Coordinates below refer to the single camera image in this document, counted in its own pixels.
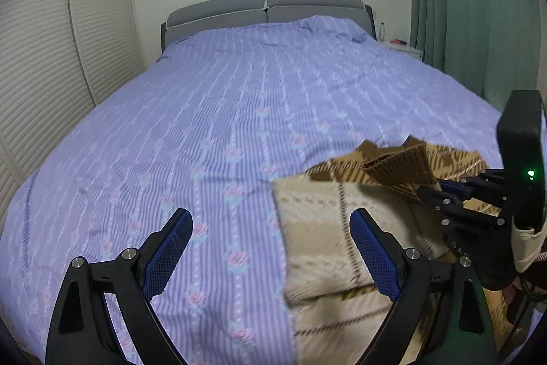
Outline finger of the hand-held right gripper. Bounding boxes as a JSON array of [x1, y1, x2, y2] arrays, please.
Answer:
[[416, 184, 512, 232], [439, 170, 510, 204]]

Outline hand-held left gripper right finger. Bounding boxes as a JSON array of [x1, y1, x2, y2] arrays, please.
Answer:
[[349, 208, 501, 365]]

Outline brown plaid blanket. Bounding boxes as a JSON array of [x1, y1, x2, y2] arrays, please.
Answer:
[[272, 135, 535, 365]]

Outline bed with purple sheet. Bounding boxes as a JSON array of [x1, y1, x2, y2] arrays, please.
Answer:
[[0, 15, 507, 365]]

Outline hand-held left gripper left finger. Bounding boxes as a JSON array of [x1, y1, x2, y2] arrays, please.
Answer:
[[45, 208, 194, 365]]

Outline grey upholstered bed headboard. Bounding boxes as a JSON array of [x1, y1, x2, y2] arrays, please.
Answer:
[[161, 0, 377, 49]]

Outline white louvered wardrobe doors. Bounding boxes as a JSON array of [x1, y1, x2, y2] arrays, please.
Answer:
[[0, 0, 145, 216]]

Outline white nightstand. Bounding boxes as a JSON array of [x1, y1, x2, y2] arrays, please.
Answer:
[[378, 39, 425, 61]]

